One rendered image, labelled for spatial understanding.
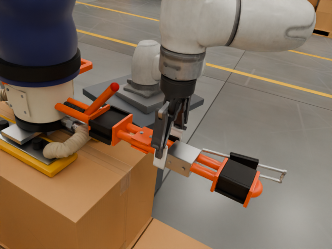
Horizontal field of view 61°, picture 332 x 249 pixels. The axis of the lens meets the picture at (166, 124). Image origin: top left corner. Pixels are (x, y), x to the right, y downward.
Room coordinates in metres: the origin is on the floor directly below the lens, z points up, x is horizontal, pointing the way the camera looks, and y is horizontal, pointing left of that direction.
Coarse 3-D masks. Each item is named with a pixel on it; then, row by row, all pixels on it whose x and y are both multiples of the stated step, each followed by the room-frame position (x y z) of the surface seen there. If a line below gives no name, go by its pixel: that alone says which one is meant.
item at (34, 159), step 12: (0, 120) 0.70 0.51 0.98; (0, 132) 0.64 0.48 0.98; (0, 144) 0.59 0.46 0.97; (12, 144) 0.59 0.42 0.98; (24, 144) 0.60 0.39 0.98; (36, 144) 0.58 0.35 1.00; (24, 156) 0.56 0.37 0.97; (36, 156) 0.56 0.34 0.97; (72, 156) 0.59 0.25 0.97; (36, 168) 0.53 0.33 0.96; (48, 168) 0.53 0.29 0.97; (60, 168) 0.54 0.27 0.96
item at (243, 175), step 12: (228, 168) 0.47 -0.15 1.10; (240, 168) 0.48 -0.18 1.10; (252, 168) 0.49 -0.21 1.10; (216, 180) 0.44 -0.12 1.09; (228, 180) 0.44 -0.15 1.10; (240, 180) 0.44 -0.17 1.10; (252, 180) 0.45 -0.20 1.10; (228, 192) 0.44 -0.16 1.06; (240, 192) 0.43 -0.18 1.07; (252, 192) 0.41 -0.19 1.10
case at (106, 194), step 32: (0, 160) 0.56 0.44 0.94; (96, 160) 0.61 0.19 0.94; (128, 160) 0.63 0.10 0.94; (0, 192) 0.51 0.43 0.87; (32, 192) 0.46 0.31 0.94; (64, 192) 0.48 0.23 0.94; (96, 192) 0.49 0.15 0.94; (128, 192) 0.59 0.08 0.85; (0, 224) 0.54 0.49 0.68; (32, 224) 0.46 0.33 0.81; (64, 224) 0.41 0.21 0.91; (96, 224) 0.46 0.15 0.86; (128, 224) 0.60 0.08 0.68
